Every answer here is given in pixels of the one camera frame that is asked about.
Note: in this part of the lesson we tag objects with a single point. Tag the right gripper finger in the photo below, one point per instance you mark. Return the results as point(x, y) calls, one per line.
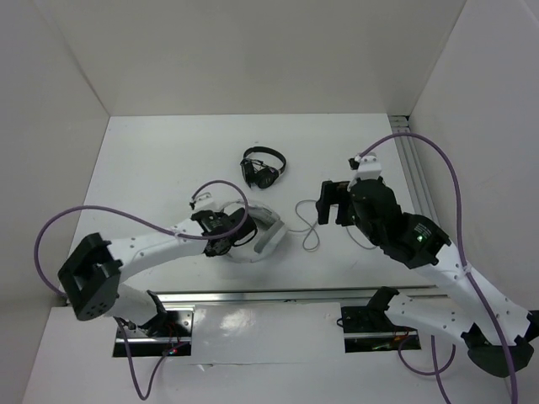
point(343, 196)
point(329, 196)

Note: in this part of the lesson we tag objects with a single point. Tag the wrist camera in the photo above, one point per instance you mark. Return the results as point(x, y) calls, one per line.
point(366, 167)
point(202, 201)

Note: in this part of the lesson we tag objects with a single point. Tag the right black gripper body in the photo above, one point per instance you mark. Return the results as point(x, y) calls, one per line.
point(373, 234)

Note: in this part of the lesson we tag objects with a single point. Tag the aluminium front rail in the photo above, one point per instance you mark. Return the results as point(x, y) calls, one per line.
point(267, 296)

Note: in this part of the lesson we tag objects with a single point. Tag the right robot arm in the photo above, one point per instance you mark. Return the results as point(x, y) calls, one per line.
point(496, 331)

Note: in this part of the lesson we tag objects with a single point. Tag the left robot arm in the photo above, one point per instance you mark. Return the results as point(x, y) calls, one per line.
point(94, 275)

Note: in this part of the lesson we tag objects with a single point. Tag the aluminium rail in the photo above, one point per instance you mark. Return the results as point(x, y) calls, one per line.
point(415, 178)
point(267, 296)

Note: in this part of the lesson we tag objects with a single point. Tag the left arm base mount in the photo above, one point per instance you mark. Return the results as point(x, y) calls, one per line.
point(172, 338)

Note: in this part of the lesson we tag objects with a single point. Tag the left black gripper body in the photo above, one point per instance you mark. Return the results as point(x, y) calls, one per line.
point(213, 252)

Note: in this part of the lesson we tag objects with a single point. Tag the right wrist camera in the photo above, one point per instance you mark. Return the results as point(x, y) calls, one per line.
point(366, 167)

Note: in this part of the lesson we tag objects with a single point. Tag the black headphones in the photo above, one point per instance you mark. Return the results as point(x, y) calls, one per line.
point(256, 172)

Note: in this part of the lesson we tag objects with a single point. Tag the aluminium right side rail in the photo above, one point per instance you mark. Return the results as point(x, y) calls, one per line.
point(415, 178)

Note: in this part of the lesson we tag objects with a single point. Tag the white grey headphones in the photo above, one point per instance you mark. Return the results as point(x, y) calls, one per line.
point(272, 229)

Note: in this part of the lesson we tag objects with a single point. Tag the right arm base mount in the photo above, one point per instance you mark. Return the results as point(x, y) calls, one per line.
point(366, 330)

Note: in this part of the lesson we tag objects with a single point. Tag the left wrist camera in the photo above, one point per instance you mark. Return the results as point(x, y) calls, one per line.
point(202, 201)

